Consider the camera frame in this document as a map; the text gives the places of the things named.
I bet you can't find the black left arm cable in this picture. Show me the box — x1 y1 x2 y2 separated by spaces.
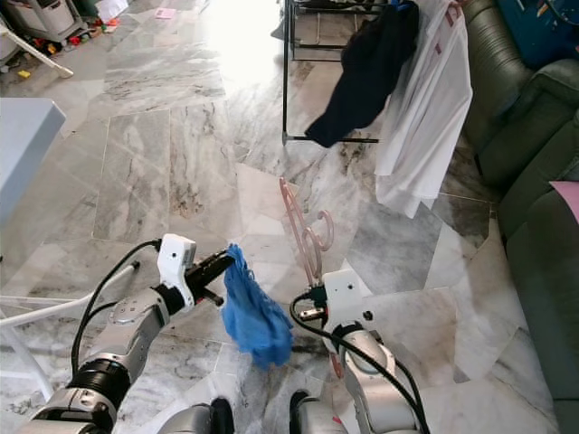
71 240 162 376

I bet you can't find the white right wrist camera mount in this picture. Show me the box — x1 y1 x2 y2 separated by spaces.
321 269 372 334

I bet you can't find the dark green leather sofa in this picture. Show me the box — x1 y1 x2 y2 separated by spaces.
461 0 579 434

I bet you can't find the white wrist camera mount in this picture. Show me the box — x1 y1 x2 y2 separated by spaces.
156 233 198 304
321 269 372 334

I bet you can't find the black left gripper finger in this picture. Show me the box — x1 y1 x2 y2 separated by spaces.
199 251 236 285

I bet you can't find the dark left robot foot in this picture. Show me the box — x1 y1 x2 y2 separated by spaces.
158 398 236 434

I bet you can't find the pink plastic hanger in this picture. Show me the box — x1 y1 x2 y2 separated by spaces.
279 178 345 381
430 0 467 55

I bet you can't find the blue cloth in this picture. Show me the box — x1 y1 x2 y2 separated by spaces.
220 244 295 369

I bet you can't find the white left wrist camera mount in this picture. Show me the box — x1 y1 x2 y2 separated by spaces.
156 233 198 304

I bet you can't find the blue cushion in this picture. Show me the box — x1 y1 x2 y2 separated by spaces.
498 0 579 71

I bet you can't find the white paper sheet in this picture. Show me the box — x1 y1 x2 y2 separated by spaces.
98 0 129 21

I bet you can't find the black metal drying rack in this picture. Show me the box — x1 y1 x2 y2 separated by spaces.
280 0 417 146

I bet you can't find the navy blue garment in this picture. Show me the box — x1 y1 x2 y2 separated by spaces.
305 0 422 148

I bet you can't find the pink cloth mat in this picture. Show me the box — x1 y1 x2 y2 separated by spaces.
550 181 579 222

